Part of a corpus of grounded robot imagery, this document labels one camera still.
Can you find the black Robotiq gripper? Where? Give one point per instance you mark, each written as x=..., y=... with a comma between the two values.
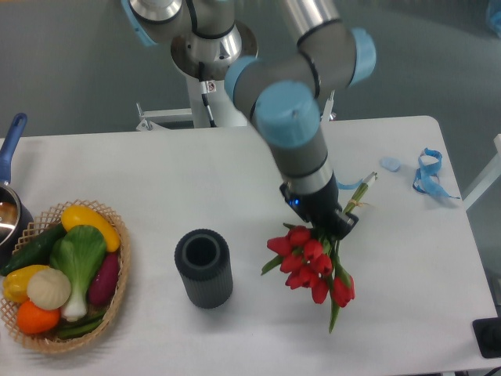
x=321, y=209

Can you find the red tulip bouquet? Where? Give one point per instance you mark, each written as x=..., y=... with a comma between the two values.
x=310, y=257

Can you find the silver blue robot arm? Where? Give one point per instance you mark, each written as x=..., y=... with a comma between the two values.
x=279, y=99

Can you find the light blue round cap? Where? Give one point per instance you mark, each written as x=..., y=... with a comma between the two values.
x=391, y=164

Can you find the blue ribbon strip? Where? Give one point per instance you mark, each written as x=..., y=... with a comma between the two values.
x=426, y=179

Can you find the dark grey ribbed vase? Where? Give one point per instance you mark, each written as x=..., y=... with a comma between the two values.
x=203, y=261

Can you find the black device at edge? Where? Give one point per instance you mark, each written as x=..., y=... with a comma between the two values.
x=487, y=334

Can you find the purple sweet potato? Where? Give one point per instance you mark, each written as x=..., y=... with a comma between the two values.
x=103, y=286

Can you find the green bok choy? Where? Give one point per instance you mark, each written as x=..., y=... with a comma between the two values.
x=78, y=255

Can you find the green bean pods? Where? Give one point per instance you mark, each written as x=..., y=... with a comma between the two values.
x=81, y=327

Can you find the cream garlic bulb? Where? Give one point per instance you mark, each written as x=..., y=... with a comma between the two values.
x=49, y=289

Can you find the dark green cucumber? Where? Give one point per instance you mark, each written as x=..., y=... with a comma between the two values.
x=35, y=252

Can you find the orange fruit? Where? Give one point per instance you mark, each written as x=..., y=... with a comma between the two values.
x=33, y=320

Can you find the yellow bell pepper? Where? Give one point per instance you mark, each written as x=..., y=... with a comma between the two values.
x=15, y=283

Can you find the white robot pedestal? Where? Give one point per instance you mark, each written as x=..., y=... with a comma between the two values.
x=150, y=120

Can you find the white frame bar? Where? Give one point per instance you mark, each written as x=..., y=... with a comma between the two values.
x=489, y=174

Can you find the blue handled saucepan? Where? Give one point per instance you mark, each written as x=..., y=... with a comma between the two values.
x=14, y=215

